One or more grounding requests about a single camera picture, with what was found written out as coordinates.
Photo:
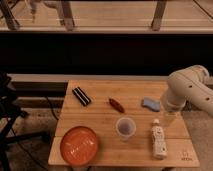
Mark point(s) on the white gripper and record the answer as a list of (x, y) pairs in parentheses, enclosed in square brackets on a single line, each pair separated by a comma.
[(171, 103)]

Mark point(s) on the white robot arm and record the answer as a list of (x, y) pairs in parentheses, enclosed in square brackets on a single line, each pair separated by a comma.
[(184, 85)]

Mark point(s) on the blue sponge cloth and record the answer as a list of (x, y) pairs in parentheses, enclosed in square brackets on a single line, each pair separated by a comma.
[(151, 104)]

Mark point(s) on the white plastic bottle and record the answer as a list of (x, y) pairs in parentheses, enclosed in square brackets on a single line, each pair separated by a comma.
[(159, 143)]

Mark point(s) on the red chili pepper toy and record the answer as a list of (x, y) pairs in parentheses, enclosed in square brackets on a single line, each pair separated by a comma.
[(116, 105)]

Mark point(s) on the wooden table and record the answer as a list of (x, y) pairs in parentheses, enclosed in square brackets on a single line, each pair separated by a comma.
[(101, 117)]

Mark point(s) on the black rectangular box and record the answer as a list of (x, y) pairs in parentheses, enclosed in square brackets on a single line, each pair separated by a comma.
[(81, 96)]

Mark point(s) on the orange plate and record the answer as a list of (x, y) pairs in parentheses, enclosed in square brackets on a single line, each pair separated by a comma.
[(79, 146)]

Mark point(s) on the black tripod stand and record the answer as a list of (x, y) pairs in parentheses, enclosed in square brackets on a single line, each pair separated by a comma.
[(11, 112)]

